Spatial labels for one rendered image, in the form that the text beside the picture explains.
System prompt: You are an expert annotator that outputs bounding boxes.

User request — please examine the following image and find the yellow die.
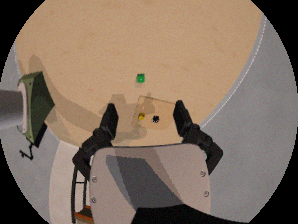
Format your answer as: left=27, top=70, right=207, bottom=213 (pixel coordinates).
left=139, top=113, right=145, bottom=120

